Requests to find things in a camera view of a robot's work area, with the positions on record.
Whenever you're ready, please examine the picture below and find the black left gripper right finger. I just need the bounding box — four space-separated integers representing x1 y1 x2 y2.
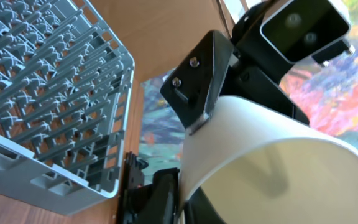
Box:
184 187 225 224

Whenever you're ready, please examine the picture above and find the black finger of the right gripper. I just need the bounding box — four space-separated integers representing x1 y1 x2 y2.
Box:
160 30 234 134

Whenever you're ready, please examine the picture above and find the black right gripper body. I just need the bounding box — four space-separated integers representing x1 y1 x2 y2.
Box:
220 1 310 124

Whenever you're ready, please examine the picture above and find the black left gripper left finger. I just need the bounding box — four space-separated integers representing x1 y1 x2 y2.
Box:
116 152 179 224

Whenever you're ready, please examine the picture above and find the white paper cup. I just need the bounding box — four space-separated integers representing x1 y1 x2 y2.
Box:
179 96 358 223

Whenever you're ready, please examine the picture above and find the grey dishwasher rack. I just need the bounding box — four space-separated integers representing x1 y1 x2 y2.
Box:
0 0 135 215

